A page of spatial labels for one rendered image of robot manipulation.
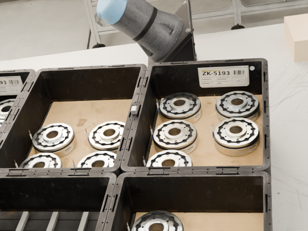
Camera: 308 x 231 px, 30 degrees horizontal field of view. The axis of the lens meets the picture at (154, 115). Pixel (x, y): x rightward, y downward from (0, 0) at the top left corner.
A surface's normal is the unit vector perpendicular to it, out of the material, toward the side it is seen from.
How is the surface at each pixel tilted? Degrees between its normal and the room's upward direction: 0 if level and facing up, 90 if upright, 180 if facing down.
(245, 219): 0
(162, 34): 58
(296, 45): 90
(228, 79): 90
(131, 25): 89
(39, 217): 0
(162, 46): 75
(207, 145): 0
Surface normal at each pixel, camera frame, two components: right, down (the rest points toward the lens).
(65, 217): -0.14, -0.79
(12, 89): -0.14, 0.62
